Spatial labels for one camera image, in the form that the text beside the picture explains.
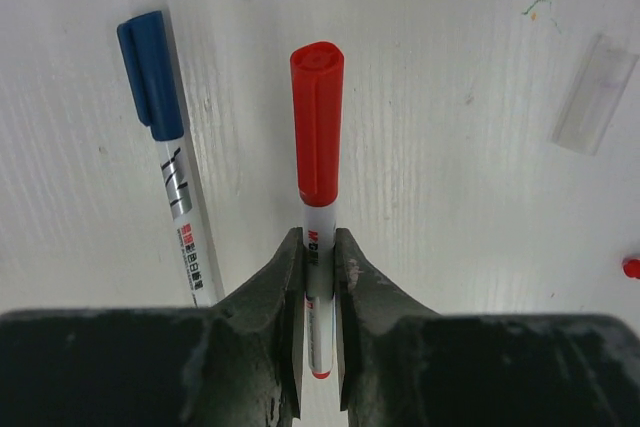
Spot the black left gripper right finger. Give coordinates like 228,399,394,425
335,228,639,426

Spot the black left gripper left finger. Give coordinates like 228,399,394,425
1,228,304,426

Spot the white marker blue end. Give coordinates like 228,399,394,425
155,137,223,307

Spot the large red pen cap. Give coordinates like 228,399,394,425
290,41,344,207

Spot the white marker red end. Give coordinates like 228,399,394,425
303,203,336,379

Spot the blue pen cap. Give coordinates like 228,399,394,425
117,11,184,142

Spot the thin white pen red end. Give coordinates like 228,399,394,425
622,257,640,280

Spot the clear plastic pen cap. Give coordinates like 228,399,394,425
551,33,639,156

